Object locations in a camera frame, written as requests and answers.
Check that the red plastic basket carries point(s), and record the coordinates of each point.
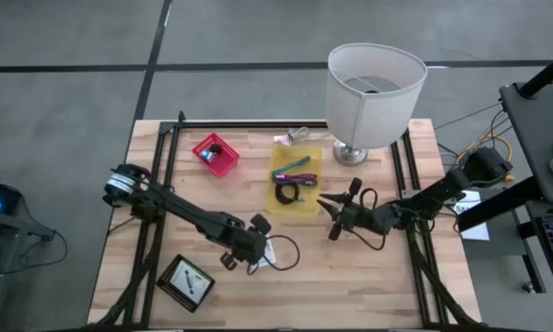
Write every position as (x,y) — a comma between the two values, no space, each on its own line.
(226,163)

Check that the white printed card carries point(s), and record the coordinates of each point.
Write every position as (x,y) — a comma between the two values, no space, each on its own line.
(198,288)

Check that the dark grey side table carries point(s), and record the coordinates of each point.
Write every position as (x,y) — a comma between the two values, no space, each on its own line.
(539,138)

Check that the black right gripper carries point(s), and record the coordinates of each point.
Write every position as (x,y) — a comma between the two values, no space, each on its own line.
(368,219)

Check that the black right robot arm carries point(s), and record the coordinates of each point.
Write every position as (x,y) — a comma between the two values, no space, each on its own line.
(442,189)

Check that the white paper sign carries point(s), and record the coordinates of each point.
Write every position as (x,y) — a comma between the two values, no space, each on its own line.
(474,230)

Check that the table lamp with white shade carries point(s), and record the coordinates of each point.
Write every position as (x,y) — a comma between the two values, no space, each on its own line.
(373,115)

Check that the white blue charger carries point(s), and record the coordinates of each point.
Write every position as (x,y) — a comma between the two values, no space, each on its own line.
(207,156)

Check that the black charger plug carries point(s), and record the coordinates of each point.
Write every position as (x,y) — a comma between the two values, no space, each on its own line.
(216,148)

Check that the pink white small packet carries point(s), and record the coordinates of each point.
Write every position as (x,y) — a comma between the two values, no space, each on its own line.
(282,139)

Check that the black mesh basket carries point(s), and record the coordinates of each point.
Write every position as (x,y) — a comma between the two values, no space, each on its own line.
(163,281)

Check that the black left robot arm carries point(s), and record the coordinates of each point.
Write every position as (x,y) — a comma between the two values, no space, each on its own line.
(189,216)

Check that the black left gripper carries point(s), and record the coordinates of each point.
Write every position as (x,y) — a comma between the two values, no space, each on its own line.
(235,235)

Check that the white flat packet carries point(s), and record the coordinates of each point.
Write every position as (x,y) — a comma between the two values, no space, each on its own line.
(272,259)

